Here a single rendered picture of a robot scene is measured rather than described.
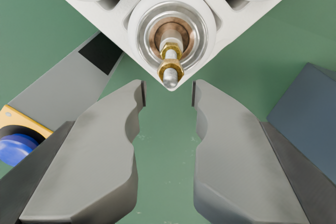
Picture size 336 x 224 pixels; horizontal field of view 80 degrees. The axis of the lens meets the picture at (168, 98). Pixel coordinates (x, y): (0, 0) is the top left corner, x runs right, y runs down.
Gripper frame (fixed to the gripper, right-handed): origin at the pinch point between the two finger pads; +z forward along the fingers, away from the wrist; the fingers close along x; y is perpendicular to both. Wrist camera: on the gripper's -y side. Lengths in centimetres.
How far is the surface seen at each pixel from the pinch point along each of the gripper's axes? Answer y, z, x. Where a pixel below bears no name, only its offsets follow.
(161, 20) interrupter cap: -1.4, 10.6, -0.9
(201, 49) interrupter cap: 1.6, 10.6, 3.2
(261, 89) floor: 21.3, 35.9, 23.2
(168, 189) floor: 65, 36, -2
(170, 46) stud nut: -0.1, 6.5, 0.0
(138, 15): -1.8, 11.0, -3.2
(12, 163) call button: 10.6, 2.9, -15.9
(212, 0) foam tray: -2.2, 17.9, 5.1
